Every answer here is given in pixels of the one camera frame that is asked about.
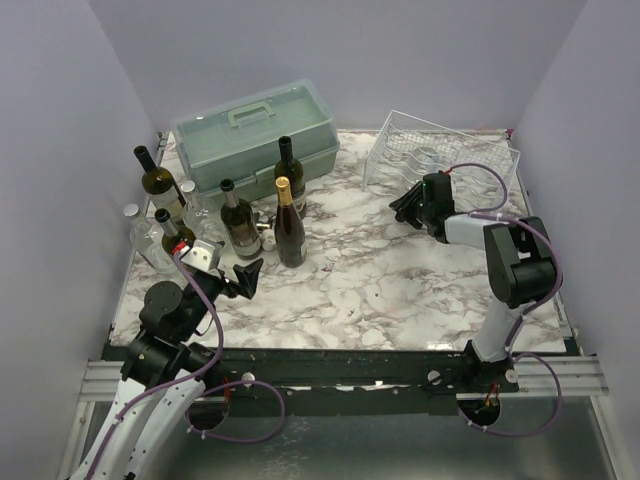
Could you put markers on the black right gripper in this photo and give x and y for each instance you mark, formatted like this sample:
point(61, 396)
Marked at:
point(425, 208)

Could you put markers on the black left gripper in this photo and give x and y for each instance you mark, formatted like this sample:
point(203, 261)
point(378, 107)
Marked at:
point(248, 277)

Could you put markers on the clear bottle black gold cap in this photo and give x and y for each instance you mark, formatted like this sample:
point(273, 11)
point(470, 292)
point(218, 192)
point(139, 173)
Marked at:
point(416, 163)

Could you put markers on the red wine bottle gold cap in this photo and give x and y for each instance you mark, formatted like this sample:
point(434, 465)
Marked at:
point(289, 229)

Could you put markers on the green bottle silver neck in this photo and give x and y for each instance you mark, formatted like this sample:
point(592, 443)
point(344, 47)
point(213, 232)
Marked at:
point(238, 218)

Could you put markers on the clear bottle white cap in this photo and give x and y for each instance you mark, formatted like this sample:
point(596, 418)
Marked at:
point(202, 216)

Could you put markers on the white wire wine rack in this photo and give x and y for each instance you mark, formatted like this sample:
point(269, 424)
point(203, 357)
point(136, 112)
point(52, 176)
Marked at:
point(482, 163)

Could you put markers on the dark bottle tan label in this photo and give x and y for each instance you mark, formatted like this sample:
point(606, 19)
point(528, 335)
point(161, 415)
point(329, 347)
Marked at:
point(175, 237)

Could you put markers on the clear bottle silver cap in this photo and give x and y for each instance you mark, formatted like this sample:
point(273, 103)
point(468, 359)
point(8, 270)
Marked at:
point(143, 239)

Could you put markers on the green bottle cream label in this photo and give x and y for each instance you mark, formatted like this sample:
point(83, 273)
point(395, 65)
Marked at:
point(292, 168)

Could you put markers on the green wine bottle white label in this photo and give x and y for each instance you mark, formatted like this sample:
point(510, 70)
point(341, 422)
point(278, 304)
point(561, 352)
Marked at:
point(160, 185)

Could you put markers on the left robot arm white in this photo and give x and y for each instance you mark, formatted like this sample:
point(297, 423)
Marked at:
point(163, 373)

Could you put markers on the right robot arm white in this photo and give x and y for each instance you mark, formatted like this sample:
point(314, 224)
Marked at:
point(522, 267)

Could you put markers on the green plastic toolbox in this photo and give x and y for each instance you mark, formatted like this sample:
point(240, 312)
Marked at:
point(239, 140)

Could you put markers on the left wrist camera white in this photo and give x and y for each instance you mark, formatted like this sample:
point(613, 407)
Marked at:
point(201, 256)

